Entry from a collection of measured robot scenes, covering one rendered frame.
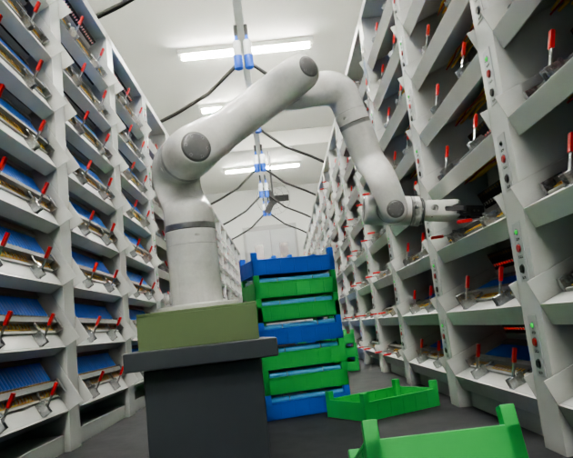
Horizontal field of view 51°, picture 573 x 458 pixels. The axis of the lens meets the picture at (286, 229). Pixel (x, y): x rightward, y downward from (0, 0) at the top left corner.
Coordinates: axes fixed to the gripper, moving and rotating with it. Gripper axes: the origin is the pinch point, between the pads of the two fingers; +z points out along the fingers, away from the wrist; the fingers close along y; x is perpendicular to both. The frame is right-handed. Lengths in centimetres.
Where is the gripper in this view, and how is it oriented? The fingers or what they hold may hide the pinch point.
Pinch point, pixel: (474, 212)
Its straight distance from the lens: 178.8
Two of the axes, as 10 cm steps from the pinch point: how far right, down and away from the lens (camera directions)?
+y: 0.0, 1.6, 9.9
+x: -0.2, 9.9, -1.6
